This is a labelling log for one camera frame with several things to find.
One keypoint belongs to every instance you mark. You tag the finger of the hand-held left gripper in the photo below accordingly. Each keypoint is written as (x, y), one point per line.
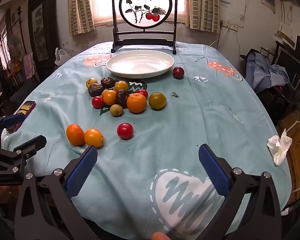
(12, 120)
(32, 143)

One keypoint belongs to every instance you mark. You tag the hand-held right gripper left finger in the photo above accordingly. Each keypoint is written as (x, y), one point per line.
(82, 171)

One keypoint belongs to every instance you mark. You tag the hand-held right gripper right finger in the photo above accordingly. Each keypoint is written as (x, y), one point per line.
(215, 171)

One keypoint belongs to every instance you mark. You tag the yellow-orange tangerine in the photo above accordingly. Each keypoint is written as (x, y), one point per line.
(93, 137)

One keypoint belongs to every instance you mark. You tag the small orange tangerine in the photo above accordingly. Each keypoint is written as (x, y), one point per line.
(109, 98)
(75, 134)

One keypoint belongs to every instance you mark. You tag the red cherry tomato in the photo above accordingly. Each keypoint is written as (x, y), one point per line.
(143, 93)
(125, 130)
(97, 102)

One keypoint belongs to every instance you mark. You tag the dark passion fruit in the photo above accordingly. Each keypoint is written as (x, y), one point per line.
(95, 90)
(107, 82)
(122, 98)

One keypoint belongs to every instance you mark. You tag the yellow loquat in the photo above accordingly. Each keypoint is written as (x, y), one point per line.
(91, 83)

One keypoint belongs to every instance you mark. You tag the large orange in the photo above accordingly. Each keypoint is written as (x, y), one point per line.
(136, 103)

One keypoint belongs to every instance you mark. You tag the green-yellow tangerine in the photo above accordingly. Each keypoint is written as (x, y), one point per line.
(157, 100)

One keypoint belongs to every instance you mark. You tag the dark red plum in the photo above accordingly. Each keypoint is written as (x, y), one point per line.
(178, 72)

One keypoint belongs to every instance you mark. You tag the white oval plate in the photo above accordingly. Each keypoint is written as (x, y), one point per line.
(140, 65)

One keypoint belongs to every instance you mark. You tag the dark red smartphone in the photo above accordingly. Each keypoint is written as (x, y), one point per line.
(27, 106)

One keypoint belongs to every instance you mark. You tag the pink hanging cloth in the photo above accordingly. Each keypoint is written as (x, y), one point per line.
(28, 65)

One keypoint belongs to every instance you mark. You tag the light blue printed tablecloth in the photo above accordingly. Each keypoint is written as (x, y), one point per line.
(165, 130)

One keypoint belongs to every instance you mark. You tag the crumpled white tissue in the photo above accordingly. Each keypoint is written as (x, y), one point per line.
(280, 146)

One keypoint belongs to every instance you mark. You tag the small yellow-green plum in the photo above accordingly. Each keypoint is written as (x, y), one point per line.
(116, 110)

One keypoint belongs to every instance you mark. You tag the white plastic bag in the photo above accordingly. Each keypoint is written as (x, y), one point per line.
(61, 56)

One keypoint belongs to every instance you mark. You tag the small green stem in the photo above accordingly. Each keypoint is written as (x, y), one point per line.
(175, 94)

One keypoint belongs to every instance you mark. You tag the orange tomato on table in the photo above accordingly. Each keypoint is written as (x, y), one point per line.
(121, 86)

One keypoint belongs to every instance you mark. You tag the pile of blue clothes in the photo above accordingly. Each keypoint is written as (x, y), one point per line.
(260, 70)

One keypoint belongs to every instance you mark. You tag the brick pattern curtain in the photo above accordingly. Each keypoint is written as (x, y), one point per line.
(80, 7)
(202, 5)

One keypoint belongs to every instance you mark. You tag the black monitor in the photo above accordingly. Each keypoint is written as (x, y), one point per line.
(290, 60)

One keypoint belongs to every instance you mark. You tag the black chair with painted disc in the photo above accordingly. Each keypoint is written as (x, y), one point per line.
(140, 5)

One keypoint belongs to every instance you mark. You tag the dark framed wall painting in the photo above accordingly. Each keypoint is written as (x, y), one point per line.
(40, 35)

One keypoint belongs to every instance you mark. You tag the white wall power strip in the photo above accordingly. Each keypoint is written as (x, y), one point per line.
(228, 26)

